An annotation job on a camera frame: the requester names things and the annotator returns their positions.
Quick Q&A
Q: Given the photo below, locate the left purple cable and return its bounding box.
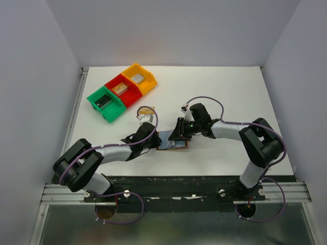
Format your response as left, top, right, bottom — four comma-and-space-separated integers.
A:
59, 106, 159, 225

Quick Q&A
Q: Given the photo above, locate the red plastic bin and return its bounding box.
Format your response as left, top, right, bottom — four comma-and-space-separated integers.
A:
105, 74, 143, 108

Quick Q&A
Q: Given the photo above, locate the gold credit card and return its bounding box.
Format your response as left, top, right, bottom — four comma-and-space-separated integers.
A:
139, 106, 155, 115

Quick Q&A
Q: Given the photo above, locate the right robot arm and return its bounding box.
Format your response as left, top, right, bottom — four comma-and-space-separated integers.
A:
168, 103, 286, 189

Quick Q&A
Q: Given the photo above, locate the yellow plastic bin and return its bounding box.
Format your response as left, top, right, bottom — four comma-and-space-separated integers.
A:
121, 63, 157, 95

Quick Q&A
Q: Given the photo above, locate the silver metal block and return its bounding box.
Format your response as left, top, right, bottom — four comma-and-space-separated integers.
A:
131, 73, 145, 84

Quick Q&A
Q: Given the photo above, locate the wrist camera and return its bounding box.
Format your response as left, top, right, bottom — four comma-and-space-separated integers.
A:
137, 114, 154, 125
181, 104, 193, 121

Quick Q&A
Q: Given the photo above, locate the silver VIP credit card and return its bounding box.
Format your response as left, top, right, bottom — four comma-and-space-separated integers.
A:
158, 130, 178, 150

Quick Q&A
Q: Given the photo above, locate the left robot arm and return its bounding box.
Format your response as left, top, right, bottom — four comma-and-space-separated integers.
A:
53, 122, 162, 195

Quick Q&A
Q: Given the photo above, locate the dark metal block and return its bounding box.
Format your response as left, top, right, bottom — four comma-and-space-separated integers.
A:
95, 94, 112, 110

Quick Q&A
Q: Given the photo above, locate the purple cable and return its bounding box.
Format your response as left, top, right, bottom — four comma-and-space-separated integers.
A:
183, 95, 288, 223
59, 106, 159, 225

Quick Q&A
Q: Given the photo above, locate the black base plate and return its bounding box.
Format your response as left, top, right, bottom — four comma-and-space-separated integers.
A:
51, 175, 299, 214

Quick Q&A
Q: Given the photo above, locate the gold metal block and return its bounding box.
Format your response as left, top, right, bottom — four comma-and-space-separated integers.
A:
112, 84, 128, 96

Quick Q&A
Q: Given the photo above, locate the brown leather card holder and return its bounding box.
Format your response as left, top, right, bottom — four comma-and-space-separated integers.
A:
156, 130, 188, 151

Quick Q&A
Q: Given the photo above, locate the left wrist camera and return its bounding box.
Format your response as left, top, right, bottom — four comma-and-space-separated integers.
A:
137, 114, 154, 125

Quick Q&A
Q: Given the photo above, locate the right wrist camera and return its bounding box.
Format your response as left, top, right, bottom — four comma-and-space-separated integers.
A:
181, 104, 193, 121

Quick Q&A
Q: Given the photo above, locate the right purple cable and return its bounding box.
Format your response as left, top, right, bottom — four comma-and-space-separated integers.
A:
183, 95, 288, 223

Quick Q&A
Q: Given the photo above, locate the green plastic bin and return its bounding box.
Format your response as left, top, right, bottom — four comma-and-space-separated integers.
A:
87, 86, 127, 123

